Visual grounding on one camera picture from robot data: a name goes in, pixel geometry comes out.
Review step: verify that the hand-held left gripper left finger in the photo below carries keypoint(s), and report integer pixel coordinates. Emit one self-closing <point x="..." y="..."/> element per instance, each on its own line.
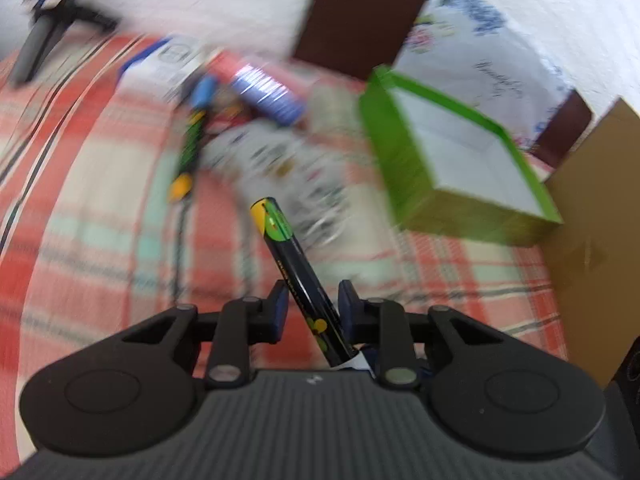
<point x="281" y="310"/>

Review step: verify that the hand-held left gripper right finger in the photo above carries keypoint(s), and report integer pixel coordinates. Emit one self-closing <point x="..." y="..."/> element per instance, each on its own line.
<point x="348" y="312"/>

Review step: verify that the black marker green yellow label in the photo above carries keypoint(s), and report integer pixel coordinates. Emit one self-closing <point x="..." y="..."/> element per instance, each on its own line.
<point x="295" y="260"/>

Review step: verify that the green cardboard box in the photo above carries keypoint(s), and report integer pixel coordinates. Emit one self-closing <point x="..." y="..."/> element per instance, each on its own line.
<point x="400" y="160"/>

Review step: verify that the blue white carton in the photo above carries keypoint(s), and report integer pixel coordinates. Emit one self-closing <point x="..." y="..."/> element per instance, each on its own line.
<point x="160" y="67"/>

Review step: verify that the clear patterned plastic bag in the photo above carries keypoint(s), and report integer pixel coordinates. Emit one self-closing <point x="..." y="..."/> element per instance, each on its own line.
<point x="280" y="170"/>

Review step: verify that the brown cardboard box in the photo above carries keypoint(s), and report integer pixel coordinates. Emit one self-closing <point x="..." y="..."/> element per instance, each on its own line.
<point x="600" y="240"/>

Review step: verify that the black marker yellow cap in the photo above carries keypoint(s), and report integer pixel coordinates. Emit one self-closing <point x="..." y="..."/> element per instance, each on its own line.
<point x="190" y="155"/>

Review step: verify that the red plaid blanket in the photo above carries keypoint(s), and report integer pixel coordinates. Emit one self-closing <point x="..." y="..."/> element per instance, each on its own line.
<point x="100" y="210"/>

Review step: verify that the red blue can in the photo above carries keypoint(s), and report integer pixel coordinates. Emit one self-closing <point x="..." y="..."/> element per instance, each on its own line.
<point x="260" y="87"/>

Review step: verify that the blue cap marker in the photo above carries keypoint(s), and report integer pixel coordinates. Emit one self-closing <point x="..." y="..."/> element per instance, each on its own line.
<point x="204" y="91"/>

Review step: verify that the black tripod stand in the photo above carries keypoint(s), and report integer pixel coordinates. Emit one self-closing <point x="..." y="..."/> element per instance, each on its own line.
<point x="45" y="25"/>

